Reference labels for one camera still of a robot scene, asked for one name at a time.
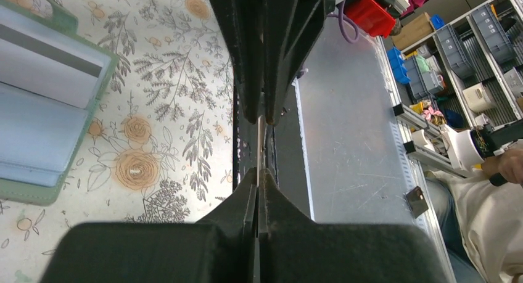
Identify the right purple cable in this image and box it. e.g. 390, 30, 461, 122
326, 0, 360, 44

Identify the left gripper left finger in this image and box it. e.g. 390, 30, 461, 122
41, 168, 257, 282

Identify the red plastic bin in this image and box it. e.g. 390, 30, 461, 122
344, 0, 395, 38

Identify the storage shelf with bins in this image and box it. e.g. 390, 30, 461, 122
390, 0, 522, 128

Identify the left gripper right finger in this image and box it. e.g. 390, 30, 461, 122
258, 169, 447, 282

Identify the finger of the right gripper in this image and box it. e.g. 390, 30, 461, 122
209, 0, 263, 124
263, 0, 336, 125

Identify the green card holder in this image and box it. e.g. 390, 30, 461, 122
1, 0, 119, 206

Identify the floral table mat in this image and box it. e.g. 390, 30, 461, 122
1, 0, 233, 282

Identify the person in beige shirt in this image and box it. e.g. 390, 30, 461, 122
426, 144, 522, 282

